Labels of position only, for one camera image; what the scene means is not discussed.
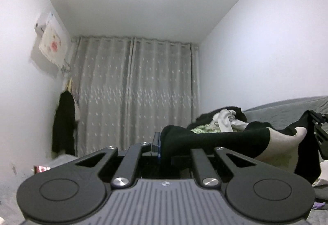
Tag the green floral cloth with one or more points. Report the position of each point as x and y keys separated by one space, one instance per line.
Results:
x=205 y=129

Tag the black T-shirt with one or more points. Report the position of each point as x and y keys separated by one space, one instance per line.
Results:
x=184 y=138

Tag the white embroidered cover cloth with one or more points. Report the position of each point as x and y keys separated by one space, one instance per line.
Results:
x=53 y=45

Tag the phone with lit screen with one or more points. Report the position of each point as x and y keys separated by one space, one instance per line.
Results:
x=41 y=169

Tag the cream draped garment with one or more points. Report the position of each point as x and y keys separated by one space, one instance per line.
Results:
x=225 y=117

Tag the black hanging garment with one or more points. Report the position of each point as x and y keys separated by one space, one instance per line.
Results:
x=64 y=125

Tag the yellow clothes hanger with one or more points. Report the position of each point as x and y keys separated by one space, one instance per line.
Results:
x=69 y=85

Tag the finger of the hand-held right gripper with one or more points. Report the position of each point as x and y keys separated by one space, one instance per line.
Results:
x=322 y=143
x=320 y=118

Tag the beige hanging garment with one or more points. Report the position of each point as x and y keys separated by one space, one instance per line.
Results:
x=76 y=112

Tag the bed with grey sheet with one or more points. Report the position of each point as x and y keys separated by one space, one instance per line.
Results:
x=64 y=159

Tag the purple garment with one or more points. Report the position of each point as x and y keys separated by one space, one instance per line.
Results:
x=319 y=206

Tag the black crumpled garment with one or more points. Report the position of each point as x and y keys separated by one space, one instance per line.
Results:
x=205 y=117

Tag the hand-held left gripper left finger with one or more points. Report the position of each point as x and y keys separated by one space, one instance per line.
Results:
x=156 y=145

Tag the grey quilted headboard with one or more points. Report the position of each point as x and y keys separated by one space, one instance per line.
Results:
x=281 y=109

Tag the grey patterned curtain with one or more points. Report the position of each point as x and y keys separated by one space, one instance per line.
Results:
x=128 y=86

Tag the white crumpled garment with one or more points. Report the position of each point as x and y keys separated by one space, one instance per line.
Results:
x=319 y=182

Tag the white wall air conditioner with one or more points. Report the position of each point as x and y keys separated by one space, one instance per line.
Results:
x=42 y=21

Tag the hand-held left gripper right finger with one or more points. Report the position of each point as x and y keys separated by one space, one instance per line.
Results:
x=198 y=158

